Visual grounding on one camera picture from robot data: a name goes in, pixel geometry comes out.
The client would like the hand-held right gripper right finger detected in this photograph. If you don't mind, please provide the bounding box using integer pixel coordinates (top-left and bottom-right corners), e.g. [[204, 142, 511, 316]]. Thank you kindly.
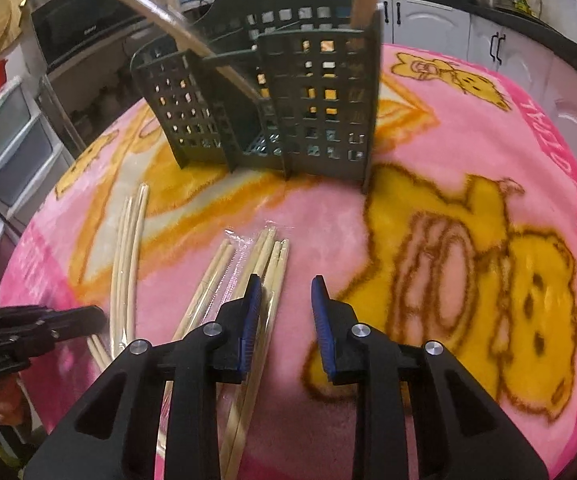
[[311, 275, 551, 480]]

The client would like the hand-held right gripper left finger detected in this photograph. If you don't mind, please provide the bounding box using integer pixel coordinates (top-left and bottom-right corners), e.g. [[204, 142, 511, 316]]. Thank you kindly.
[[23, 274, 264, 480]]

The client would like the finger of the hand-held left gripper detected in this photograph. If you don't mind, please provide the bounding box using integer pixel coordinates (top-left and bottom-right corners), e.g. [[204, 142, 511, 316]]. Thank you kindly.
[[0, 335, 59, 383], [0, 305, 106, 342]]

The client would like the pile of chopsticks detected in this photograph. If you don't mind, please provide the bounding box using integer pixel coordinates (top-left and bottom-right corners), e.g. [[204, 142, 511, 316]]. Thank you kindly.
[[86, 184, 290, 480]]

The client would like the dark green utensil basket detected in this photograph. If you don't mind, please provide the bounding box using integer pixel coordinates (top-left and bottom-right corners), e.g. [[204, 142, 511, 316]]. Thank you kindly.
[[129, 0, 385, 196]]

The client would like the white plastic drawer unit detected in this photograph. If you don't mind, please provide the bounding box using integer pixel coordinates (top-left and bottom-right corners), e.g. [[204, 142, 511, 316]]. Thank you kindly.
[[0, 77, 76, 233]]

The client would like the metal shelf rack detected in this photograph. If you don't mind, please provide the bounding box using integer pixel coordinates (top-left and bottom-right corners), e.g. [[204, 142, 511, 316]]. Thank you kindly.
[[38, 25, 169, 161]]

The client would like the pink printed blanket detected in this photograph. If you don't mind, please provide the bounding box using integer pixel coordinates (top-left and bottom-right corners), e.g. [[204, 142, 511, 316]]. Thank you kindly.
[[0, 42, 577, 480]]

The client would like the black microwave oven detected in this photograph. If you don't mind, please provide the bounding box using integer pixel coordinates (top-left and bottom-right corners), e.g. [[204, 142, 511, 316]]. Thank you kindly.
[[31, 0, 144, 71]]

